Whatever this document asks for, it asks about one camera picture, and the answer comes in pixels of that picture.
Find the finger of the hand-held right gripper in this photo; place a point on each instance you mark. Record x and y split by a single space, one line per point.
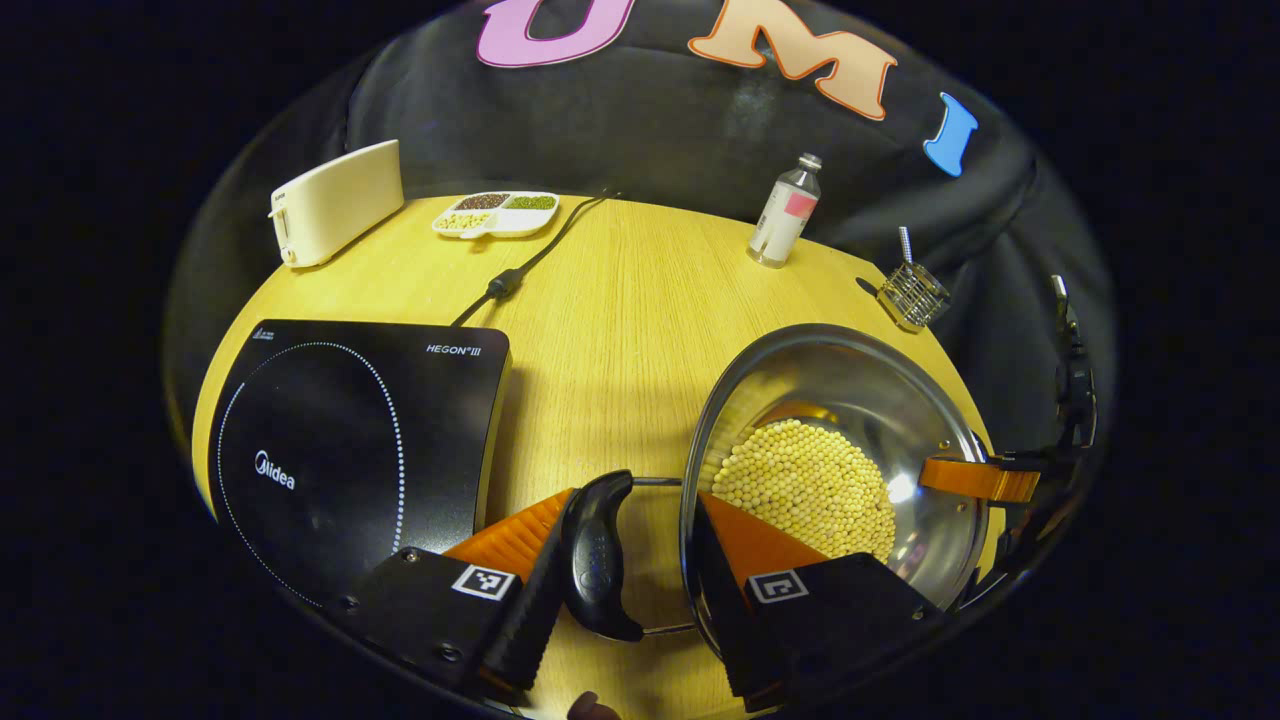
975 480

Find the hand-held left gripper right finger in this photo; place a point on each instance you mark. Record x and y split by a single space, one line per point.
740 640

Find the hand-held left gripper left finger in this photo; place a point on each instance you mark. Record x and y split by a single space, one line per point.
530 630

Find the black induction cooktop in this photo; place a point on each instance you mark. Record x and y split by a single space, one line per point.
350 450

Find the heap of yellow soybeans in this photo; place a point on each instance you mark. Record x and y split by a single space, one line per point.
810 490

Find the small clear grid holder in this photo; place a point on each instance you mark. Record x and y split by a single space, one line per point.
913 298

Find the grey straw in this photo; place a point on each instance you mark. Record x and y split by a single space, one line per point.
906 245

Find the clear bottle with pink label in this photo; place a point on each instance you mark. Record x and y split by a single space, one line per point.
783 215

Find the white divided bean dish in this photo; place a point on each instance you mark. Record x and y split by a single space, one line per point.
500 215

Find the white toaster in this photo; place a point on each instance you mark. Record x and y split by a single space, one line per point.
335 205

